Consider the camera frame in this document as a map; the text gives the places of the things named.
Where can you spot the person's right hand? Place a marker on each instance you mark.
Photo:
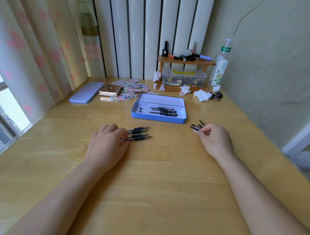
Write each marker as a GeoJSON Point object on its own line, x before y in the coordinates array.
{"type": "Point", "coordinates": [216, 141]}

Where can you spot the person's left hand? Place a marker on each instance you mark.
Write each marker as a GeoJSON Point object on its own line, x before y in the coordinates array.
{"type": "Point", "coordinates": [106, 147]}

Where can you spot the person's left fingers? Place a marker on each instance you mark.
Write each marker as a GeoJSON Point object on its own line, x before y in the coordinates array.
{"type": "Point", "coordinates": [113, 132]}

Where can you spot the person's right thumb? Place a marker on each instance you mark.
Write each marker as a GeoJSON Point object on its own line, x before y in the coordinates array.
{"type": "Point", "coordinates": [204, 135]}

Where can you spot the person's left forearm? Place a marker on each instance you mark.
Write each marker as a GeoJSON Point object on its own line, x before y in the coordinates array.
{"type": "Point", "coordinates": [63, 201]}

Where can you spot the person's right forearm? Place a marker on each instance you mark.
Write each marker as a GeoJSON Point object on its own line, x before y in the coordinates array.
{"type": "Point", "coordinates": [256, 196]}

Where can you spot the black gel pen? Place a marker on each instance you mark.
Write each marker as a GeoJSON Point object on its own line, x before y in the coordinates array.
{"type": "Point", "coordinates": [167, 111]}
{"type": "Point", "coordinates": [167, 114]}
{"type": "Point", "coordinates": [164, 109]}
{"type": "Point", "coordinates": [138, 135]}
{"type": "Point", "coordinates": [138, 131]}
{"type": "Point", "coordinates": [140, 138]}
{"type": "Point", "coordinates": [139, 128]}

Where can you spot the large crumpled white tissue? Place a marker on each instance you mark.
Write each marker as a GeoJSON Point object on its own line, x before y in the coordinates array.
{"type": "Point", "coordinates": [203, 95]}

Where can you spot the shiny gold metal box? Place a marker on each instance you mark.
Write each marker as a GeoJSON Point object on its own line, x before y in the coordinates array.
{"type": "Point", "coordinates": [110, 90]}

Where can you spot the black binder clips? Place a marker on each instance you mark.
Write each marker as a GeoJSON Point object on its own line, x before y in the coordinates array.
{"type": "Point", "coordinates": [217, 95]}

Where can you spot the blue tin pencil case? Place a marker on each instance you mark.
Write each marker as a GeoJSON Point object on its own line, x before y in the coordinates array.
{"type": "Point", "coordinates": [158, 118]}

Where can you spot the lavender tin case lid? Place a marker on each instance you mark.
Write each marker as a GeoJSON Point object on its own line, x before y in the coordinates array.
{"type": "Point", "coordinates": [86, 93]}

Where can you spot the pile of colourful paper notes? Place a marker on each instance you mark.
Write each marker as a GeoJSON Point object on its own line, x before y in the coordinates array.
{"type": "Point", "coordinates": [134, 88]}

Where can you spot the clear plastic storage box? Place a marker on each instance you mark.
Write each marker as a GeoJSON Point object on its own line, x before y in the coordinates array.
{"type": "Point", "coordinates": [184, 78]}

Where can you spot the yellow plastic piece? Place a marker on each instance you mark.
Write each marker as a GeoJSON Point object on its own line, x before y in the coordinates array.
{"type": "Point", "coordinates": [183, 72]}

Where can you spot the clear bottle with green label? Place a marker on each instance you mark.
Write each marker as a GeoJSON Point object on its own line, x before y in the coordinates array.
{"type": "Point", "coordinates": [219, 70]}

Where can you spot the black round container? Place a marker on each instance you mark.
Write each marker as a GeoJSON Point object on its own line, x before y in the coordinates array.
{"type": "Point", "coordinates": [191, 58]}

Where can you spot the purple and black pen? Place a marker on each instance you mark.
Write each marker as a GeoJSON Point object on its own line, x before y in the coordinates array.
{"type": "Point", "coordinates": [203, 57]}

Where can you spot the small black cylinder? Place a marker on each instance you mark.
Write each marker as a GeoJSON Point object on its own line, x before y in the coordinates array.
{"type": "Point", "coordinates": [183, 58]}

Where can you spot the small wooden shelf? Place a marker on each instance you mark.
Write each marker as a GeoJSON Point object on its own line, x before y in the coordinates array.
{"type": "Point", "coordinates": [174, 60]}

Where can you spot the orange and black marker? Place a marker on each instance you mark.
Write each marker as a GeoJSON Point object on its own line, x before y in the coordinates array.
{"type": "Point", "coordinates": [173, 56]}

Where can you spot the black nail polish bottle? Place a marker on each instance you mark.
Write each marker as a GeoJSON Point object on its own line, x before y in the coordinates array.
{"type": "Point", "coordinates": [165, 50]}

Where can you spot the sheer striped hanging cloth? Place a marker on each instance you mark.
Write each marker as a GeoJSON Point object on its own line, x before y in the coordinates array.
{"type": "Point", "coordinates": [93, 41]}

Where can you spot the curtain with pink hearts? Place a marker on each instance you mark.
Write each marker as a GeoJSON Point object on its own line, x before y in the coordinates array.
{"type": "Point", "coordinates": [36, 53]}

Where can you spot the white furniture frame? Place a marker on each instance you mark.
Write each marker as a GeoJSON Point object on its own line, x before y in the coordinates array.
{"type": "Point", "coordinates": [296, 150]}

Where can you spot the window frame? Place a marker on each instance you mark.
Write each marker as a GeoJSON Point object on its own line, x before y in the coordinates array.
{"type": "Point", "coordinates": [9, 130]}

